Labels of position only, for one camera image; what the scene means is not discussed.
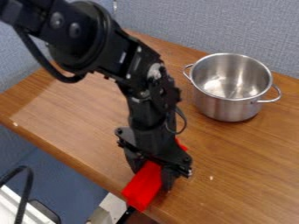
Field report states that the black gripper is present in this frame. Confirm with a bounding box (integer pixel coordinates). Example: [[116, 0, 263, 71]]
[[114, 122, 192, 192]]

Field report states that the red rectangular block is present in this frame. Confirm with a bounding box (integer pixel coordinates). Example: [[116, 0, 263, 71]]
[[120, 137, 189, 213]]

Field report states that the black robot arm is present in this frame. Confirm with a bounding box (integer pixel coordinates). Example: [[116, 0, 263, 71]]
[[0, 0, 192, 191]]

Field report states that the stainless steel pot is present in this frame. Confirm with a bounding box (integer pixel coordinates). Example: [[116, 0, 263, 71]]
[[181, 52, 281, 123]]

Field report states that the white equipment under table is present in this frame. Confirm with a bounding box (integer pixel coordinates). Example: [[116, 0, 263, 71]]
[[0, 185, 61, 224]]

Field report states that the black cable loop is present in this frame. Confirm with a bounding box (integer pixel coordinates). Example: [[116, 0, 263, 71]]
[[0, 164, 34, 224]]

